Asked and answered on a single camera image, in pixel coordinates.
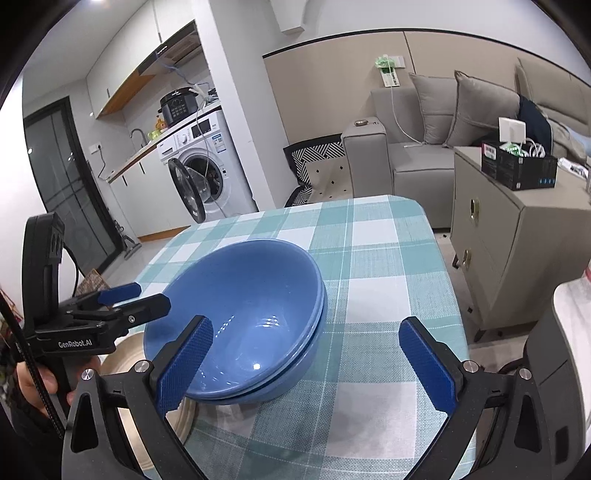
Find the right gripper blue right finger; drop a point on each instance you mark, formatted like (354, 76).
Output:
(517, 446)

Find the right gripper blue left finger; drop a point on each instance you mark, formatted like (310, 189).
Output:
(95, 445)

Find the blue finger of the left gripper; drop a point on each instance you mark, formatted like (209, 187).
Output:
(118, 294)
(119, 319)

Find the large cream plate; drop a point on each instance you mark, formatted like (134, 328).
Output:
(144, 427)

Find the blue bowl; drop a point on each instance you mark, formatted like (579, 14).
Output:
(264, 299)
(288, 378)

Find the white kitchen counter cabinet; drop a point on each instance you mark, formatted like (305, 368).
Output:
(144, 189)

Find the kitchen faucet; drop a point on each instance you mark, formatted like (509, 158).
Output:
(138, 138)

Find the vacuum mop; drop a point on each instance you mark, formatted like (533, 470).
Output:
(130, 246)

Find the black glass door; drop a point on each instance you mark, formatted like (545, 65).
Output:
(67, 186)

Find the teal checkered tablecloth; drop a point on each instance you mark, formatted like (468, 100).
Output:
(360, 411)

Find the white washing machine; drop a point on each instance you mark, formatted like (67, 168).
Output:
(200, 158)

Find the grey bedside cabinet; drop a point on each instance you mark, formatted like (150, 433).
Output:
(516, 247)

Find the black pressure cooker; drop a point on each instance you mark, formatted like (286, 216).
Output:
(177, 105)

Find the patterned floor cushion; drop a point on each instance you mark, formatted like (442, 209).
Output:
(321, 169)

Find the range hood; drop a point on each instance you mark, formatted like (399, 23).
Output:
(177, 50)

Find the black box on cabinet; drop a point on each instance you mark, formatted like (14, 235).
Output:
(518, 172)

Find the grey sofa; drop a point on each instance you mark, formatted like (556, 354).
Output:
(387, 153)

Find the grey cushion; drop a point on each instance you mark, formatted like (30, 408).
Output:
(437, 100)
(479, 105)

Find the white power strip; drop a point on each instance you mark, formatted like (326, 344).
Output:
(387, 66)

